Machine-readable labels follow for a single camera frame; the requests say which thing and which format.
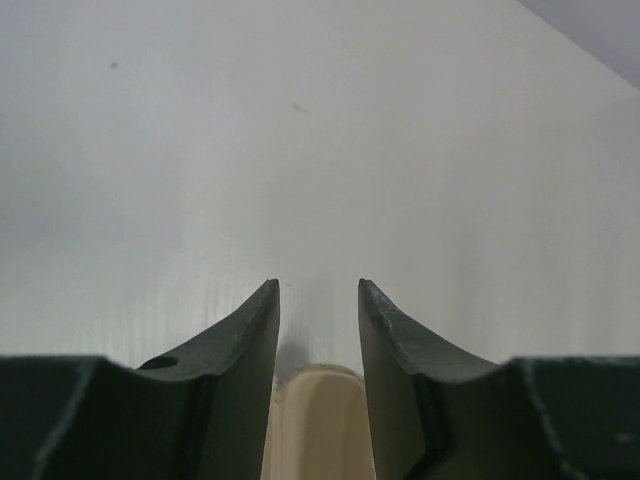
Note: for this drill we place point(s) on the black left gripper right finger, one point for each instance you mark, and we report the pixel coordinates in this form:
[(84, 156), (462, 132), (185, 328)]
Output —
[(437, 411)]

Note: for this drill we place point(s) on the map print glasses case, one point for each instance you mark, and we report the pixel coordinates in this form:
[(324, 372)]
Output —
[(318, 427)]

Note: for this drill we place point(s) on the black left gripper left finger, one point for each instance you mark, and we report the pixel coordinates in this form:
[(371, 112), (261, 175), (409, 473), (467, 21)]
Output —
[(198, 411)]

